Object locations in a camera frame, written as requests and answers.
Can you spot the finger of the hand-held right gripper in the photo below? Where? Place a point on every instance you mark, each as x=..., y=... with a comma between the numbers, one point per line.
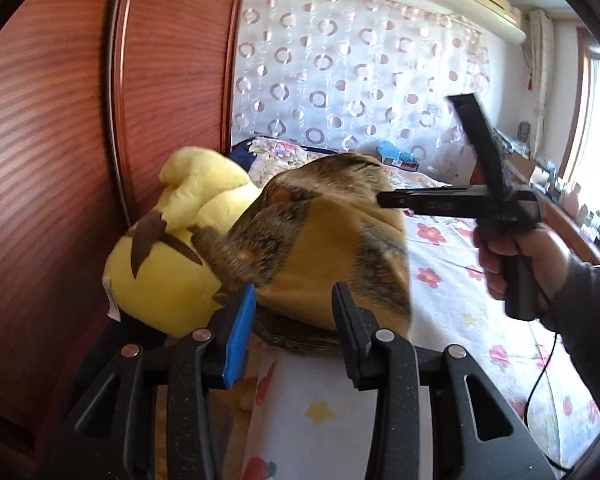
x=430, y=198
x=475, y=130

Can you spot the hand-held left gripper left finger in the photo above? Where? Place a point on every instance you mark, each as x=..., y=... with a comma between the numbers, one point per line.
x=237, y=335

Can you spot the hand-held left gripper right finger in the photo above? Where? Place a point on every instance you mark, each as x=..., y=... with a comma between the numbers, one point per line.
x=350, y=340

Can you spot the brown patterned shirt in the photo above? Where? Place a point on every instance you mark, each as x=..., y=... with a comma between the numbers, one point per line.
x=330, y=250

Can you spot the person's right forearm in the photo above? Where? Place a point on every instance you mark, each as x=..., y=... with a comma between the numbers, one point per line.
x=590, y=325

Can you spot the person's right hand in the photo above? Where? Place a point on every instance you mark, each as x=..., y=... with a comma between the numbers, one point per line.
x=547, y=260

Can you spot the long wooden cabinet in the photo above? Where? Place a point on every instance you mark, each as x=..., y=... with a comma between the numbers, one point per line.
x=562, y=220

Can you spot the cardboard box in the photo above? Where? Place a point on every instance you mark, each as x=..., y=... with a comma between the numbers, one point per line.
x=521, y=164

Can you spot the pink bottle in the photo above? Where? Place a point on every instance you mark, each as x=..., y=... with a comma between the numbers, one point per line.
x=576, y=194

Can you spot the blue plastic bag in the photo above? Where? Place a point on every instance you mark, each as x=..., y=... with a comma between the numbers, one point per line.
x=390, y=150

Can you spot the beige gathered drape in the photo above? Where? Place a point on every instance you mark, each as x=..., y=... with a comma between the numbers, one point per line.
x=540, y=60

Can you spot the yellow plush toy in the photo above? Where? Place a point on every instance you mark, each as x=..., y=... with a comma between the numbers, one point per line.
x=150, y=280

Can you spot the white flower print blanket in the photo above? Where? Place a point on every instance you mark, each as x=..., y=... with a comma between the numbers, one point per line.
x=455, y=310

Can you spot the peony print blanket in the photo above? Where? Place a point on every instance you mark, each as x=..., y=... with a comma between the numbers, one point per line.
x=280, y=152

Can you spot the circle patterned sheer curtain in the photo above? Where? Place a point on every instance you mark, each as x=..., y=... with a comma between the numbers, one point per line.
x=330, y=60

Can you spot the wooden slatted wardrobe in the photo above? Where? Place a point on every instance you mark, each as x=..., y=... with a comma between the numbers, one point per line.
x=55, y=135

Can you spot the wall air conditioner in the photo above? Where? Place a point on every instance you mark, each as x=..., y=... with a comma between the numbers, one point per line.
x=480, y=0

